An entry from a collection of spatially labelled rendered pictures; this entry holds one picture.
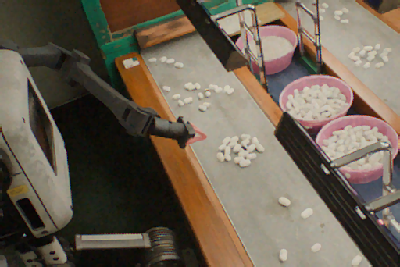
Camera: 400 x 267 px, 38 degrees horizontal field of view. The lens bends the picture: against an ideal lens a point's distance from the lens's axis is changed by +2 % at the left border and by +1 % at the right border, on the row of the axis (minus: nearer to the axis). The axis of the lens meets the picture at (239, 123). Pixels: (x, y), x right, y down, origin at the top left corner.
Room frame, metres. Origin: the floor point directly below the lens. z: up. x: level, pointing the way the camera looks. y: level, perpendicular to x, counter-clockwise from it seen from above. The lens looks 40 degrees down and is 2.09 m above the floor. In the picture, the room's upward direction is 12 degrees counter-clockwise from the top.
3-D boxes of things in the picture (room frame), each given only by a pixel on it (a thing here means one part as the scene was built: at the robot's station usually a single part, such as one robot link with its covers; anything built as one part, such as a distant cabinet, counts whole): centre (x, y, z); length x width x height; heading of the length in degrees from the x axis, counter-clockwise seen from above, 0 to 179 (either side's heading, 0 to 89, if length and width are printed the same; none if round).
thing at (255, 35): (1.81, -0.03, 0.90); 0.20 x 0.19 x 0.45; 15
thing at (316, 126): (1.61, -0.29, 0.72); 0.27 x 0.27 x 0.10
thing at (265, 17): (2.24, -0.12, 0.77); 0.33 x 0.15 x 0.01; 105
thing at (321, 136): (1.34, -0.37, 0.72); 0.27 x 0.27 x 0.10
